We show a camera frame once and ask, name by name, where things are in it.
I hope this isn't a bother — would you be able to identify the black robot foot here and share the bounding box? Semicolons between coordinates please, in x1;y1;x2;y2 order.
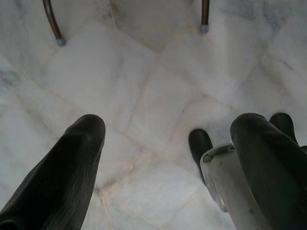
269;113;299;145
188;128;213;185

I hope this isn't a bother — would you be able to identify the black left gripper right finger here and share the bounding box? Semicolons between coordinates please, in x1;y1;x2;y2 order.
230;113;307;230

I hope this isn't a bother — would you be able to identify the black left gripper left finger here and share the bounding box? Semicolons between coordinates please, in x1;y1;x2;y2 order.
0;114;106;230

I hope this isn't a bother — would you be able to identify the grey white robot leg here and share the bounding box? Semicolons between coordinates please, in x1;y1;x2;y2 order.
200;143;274;230

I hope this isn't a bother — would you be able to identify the brown metal chair leg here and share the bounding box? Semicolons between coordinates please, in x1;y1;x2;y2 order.
200;0;211;34
42;0;67;47

